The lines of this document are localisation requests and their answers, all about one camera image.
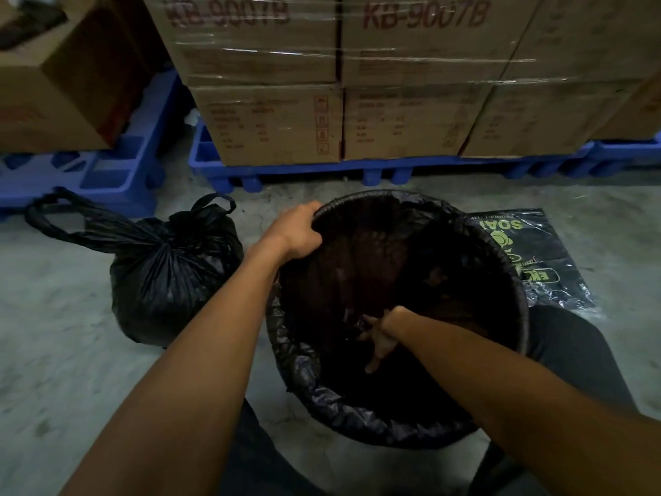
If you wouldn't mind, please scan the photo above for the person's left hand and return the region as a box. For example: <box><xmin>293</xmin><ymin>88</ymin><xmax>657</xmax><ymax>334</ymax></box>
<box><xmin>258</xmin><ymin>201</ymin><xmax>324</xmax><ymax>264</ymax></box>

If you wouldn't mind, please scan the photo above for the person's right hand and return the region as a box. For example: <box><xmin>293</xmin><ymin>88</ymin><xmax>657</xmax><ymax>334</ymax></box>
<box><xmin>356</xmin><ymin>306</ymin><xmax>412</xmax><ymax>375</ymax></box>

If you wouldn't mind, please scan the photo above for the round black mesh trash bin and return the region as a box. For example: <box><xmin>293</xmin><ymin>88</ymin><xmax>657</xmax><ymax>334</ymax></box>
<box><xmin>274</xmin><ymin>190</ymin><xmax>531</xmax><ymax>403</ymax></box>

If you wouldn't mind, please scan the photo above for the black plastic bin liner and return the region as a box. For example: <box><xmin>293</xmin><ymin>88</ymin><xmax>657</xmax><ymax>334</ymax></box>
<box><xmin>265</xmin><ymin>190</ymin><xmax>531</xmax><ymax>451</ymax></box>

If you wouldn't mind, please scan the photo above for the person's left forearm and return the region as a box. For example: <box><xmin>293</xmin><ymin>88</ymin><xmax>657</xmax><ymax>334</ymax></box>
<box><xmin>61</xmin><ymin>236</ymin><xmax>286</xmax><ymax>496</ymax></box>

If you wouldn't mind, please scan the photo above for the person's right forearm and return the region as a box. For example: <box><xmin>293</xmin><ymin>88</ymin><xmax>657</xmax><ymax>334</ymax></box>
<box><xmin>400</xmin><ymin>310</ymin><xmax>661</xmax><ymax>496</ymax></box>

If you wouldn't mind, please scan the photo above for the tied black garbage bag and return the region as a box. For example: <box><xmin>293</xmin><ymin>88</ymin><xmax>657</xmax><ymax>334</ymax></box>
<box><xmin>24</xmin><ymin>187</ymin><xmax>245</xmax><ymax>350</ymax></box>

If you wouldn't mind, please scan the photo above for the stack of wrapped cardboard boxes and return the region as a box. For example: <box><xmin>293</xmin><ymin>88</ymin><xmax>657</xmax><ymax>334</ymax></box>
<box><xmin>140</xmin><ymin>0</ymin><xmax>661</xmax><ymax>167</ymax></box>

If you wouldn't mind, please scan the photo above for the person's left leg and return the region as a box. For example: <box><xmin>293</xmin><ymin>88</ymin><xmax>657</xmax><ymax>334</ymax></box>
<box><xmin>217</xmin><ymin>397</ymin><xmax>326</xmax><ymax>496</ymax></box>

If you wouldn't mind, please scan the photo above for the person's leg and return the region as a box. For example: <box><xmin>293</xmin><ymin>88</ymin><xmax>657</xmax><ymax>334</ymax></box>
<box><xmin>217</xmin><ymin>397</ymin><xmax>326</xmax><ymax>496</ymax></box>
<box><xmin>467</xmin><ymin>303</ymin><xmax>638</xmax><ymax>496</ymax></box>

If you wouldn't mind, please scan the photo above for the blue plastic pallet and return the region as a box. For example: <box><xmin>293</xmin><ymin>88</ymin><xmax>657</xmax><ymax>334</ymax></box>
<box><xmin>0</xmin><ymin>68</ymin><xmax>182</xmax><ymax>221</ymax></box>
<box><xmin>188</xmin><ymin>117</ymin><xmax>661</xmax><ymax>195</ymax></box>

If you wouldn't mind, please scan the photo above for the green printed garbage bag pack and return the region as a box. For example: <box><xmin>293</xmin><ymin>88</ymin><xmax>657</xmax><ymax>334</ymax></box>
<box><xmin>466</xmin><ymin>208</ymin><xmax>606</xmax><ymax>322</ymax></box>

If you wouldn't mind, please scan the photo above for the person's right leg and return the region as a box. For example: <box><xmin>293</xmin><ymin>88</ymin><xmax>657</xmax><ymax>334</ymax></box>
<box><xmin>467</xmin><ymin>303</ymin><xmax>638</xmax><ymax>496</ymax></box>

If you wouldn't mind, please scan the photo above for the open brown cardboard box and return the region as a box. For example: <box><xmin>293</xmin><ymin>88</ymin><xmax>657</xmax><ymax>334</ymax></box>
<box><xmin>0</xmin><ymin>0</ymin><xmax>156</xmax><ymax>154</ymax></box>

